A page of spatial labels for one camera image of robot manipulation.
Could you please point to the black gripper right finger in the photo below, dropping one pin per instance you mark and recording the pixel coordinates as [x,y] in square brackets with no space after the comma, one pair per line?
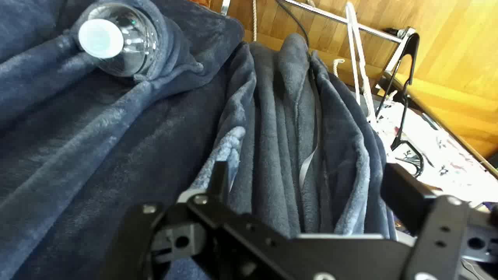
[446,233]

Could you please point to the clear water bottle white cap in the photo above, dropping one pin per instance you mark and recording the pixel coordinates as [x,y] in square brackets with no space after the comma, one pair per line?
[130,48]

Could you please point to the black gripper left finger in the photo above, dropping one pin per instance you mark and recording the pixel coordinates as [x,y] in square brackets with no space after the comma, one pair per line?
[208,233]

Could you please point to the white plastic clothes hanger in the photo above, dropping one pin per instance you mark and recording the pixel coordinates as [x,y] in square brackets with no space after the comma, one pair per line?
[362,67]

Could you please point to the paint stained white cloth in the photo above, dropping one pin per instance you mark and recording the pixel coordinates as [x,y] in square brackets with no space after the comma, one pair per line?
[446,155]

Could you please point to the dark blue fleece robe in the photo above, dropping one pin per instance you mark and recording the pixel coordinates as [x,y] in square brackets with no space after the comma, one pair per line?
[103,180]

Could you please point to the chrome metal rod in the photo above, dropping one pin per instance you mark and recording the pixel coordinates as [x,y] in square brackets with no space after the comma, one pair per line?
[226,4]

